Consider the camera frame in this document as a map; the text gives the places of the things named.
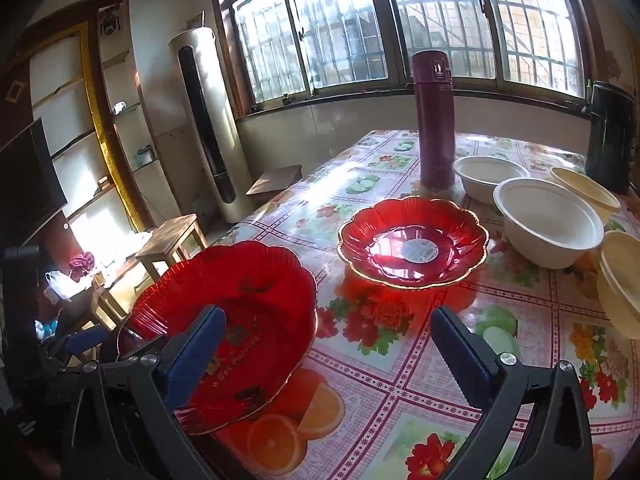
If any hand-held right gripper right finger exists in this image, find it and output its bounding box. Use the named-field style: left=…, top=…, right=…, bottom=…
left=431, top=306, right=593, bottom=480

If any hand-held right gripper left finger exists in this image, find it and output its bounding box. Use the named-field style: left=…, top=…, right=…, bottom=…
left=65, top=305, right=228, bottom=480

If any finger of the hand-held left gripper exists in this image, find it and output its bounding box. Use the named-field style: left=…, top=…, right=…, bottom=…
left=42, top=324, right=117, bottom=368

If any red plate with gold print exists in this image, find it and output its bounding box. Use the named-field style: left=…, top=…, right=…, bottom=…
left=117, top=240, right=319, bottom=436

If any red plate with round sticker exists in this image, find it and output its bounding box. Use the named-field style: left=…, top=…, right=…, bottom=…
left=337, top=196, right=489, bottom=290

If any white bowl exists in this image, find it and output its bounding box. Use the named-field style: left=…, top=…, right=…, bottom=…
left=452, top=155, right=531, bottom=206
left=493, top=177, right=605, bottom=270

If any cream ribbed bowl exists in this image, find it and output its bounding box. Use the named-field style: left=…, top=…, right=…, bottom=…
left=597, top=230, right=640, bottom=327
left=548, top=166, right=622, bottom=222

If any clear plastic bag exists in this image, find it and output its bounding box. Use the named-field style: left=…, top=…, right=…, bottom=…
left=44, top=270, right=96, bottom=303

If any low wooden table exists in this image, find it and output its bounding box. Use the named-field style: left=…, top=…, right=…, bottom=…
left=50, top=232, right=156, bottom=361

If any red cloth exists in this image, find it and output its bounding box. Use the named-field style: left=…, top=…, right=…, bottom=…
left=68, top=252, right=95, bottom=281

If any floral plastic tablecloth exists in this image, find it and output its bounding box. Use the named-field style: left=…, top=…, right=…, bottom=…
left=195, top=130, right=640, bottom=480

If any wooden stool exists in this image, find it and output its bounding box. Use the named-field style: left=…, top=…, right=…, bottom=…
left=135, top=213, right=209, bottom=272
left=245, top=164, right=304, bottom=202

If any black television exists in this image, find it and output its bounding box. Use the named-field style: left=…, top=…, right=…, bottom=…
left=0, top=117, right=69, bottom=249

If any white tower air conditioner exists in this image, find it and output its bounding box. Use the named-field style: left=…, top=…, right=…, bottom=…
left=168, top=25, right=255, bottom=225

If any maroon thermos bottle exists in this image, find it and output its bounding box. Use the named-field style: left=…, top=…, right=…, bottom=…
left=410, top=50, right=456, bottom=189

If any barred window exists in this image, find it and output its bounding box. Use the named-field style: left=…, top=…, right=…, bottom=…
left=207, top=0, right=601, bottom=117

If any wooden wall cabinet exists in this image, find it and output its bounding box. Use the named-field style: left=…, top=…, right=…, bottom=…
left=0, top=0, right=166, bottom=243

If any black camera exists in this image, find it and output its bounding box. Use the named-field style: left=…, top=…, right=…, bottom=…
left=99, top=7, right=124, bottom=37

